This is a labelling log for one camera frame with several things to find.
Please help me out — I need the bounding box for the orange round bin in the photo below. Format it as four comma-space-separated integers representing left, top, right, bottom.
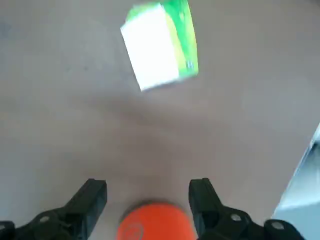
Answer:
116, 199, 197, 240

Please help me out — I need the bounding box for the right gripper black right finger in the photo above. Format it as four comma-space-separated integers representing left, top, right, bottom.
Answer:
188, 177, 305, 240

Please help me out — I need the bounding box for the green tissue pack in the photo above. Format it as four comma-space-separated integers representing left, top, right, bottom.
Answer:
119, 0, 200, 93

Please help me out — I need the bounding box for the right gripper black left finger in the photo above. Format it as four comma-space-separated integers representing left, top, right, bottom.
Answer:
0, 178, 109, 240

